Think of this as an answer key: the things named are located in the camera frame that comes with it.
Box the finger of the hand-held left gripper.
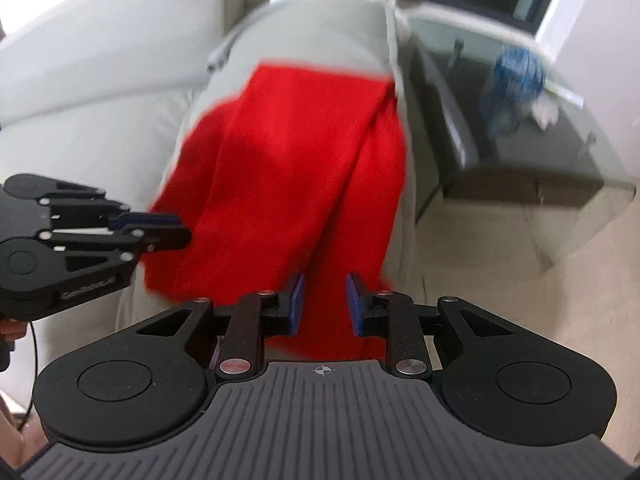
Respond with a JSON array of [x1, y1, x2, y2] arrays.
[[37, 226, 193, 267], [42, 187, 182, 231]]

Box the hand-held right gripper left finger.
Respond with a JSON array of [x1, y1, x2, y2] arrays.
[[135, 273, 307, 378]]

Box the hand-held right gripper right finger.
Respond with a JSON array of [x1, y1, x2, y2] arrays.
[[346, 273, 516, 380]]

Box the red pants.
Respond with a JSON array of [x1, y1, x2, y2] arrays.
[[142, 61, 408, 363]]

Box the person's left hand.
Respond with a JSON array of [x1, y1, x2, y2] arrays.
[[0, 319, 27, 343]]

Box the grey sofa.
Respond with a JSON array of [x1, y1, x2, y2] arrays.
[[0, 0, 418, 333]]

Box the glass side table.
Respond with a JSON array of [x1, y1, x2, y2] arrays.
[[397, 7, 633, 273]]

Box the white crumpled tissue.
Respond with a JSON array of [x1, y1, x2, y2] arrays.
[[530, 94, 560, 128]]

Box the blue round object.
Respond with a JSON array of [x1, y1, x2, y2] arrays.
[[482, 44, 546, 133]]

